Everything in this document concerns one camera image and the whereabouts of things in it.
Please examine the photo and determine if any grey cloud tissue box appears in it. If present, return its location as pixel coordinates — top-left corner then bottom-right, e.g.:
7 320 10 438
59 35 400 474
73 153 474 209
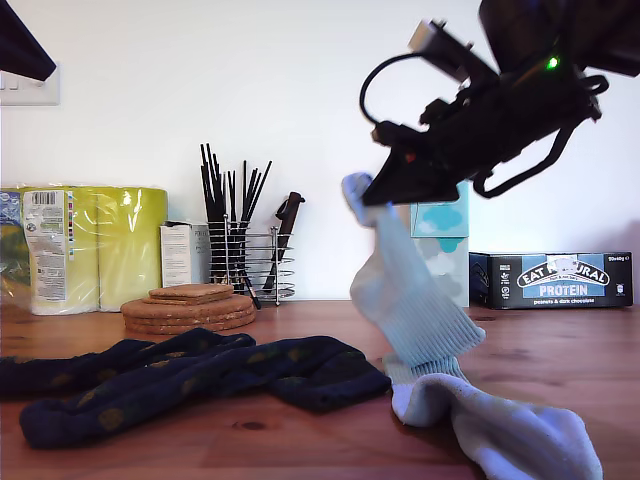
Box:
417 236 471 308

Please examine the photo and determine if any square cork coaster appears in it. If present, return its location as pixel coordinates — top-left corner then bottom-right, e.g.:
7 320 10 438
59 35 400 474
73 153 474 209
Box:
146 292 236 307
148 283 235 301

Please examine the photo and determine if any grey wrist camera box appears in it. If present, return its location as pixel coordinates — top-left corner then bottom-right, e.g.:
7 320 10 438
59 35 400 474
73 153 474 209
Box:
408 18 501 89

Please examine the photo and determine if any chrome wire utensil holder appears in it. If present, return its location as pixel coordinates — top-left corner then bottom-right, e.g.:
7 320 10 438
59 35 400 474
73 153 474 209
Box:
206 212 296 306

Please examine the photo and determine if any small white printed carton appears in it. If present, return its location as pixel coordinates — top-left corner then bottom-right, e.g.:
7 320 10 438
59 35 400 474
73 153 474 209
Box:
159 221 211 289

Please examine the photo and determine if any white wall switch plate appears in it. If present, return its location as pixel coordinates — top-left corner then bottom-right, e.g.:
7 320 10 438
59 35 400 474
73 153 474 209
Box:
0 62 61 106

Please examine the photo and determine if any round cork trivet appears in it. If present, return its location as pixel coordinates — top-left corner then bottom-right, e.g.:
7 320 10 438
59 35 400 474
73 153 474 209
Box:
124 319 258 335
121 312 257 329
120 294 254 320

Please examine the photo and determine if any black protein bar box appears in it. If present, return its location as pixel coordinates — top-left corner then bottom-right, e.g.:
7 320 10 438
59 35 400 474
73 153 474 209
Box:
468 251 634 310

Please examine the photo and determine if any light blue ribbed sock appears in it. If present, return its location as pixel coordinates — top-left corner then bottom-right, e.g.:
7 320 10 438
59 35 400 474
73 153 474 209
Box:
341 171 487 369
382 349 604 480

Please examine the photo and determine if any black cable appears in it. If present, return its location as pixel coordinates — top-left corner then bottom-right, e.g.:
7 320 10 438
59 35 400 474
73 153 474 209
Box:
472 124 574 199
359 51 426 132

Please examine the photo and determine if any blue cloud tissue box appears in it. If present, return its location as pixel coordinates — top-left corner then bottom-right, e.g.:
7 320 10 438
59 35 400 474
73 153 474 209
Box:
409 180 471 239

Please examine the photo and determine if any dark-handled knife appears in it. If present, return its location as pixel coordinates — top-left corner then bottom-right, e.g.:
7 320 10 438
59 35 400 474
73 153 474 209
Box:
262 191 307 292

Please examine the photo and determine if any black stick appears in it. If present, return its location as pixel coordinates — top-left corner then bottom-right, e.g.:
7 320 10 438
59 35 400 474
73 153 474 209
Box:
199 143 219 286
212 153 227 286
239 167 260 286
205 143 224 286
238 159 274 286
226 170 237 286
242 159 250 286

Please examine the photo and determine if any black pen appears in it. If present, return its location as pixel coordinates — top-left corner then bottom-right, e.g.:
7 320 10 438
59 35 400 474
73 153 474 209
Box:
238 269 262 310

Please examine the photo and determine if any yellow-green paper towel pack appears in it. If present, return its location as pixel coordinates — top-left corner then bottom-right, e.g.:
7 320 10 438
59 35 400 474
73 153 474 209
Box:
0 185 170 316

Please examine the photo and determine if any navy pineapple pattern sock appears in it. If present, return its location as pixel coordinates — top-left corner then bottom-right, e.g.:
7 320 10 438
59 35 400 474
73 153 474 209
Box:
0 327 257 401
19 335 392 450

